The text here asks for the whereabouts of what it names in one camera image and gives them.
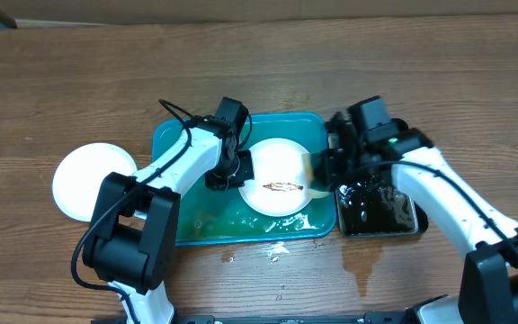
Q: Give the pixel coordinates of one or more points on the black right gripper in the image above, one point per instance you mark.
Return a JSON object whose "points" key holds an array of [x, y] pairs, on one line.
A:
{"points": [[334, 177]]}

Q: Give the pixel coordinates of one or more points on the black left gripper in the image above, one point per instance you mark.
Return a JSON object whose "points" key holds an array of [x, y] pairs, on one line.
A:
{"points": [[213, 182]]}

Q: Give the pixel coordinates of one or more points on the yellow green scrubbing sponge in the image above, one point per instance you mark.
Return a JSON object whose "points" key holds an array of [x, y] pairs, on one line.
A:
{"points": [[314, 165]]}

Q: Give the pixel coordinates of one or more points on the white plate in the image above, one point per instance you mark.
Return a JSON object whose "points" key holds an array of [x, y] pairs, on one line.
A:
{"points": [[279, 186], [77, 180]]}

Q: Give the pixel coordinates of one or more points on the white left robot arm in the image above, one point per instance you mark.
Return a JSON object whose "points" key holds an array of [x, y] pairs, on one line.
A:
{"points": [[133, 228]]}

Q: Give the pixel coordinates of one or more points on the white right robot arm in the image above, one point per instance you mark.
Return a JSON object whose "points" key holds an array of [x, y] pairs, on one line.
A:
{"points": [[486, 239]]}

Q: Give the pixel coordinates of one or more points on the black soapy water tray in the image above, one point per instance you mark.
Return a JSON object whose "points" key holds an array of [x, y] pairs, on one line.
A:
{"points": [[372, 207]]}

